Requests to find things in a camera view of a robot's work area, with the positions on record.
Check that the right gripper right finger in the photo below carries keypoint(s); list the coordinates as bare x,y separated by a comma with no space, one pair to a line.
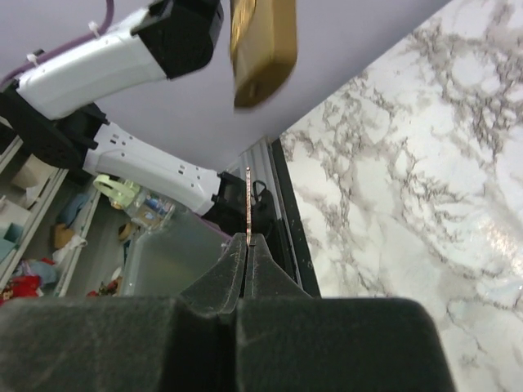
300,343

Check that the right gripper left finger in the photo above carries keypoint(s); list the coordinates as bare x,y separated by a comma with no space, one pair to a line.
114,343

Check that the large brass padlock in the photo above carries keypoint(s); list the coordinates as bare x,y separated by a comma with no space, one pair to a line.
263,48

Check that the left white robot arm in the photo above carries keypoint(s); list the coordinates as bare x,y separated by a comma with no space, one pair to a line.
191,118

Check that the clear plastic storage bin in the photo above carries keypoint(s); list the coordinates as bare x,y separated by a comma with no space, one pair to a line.
166,261

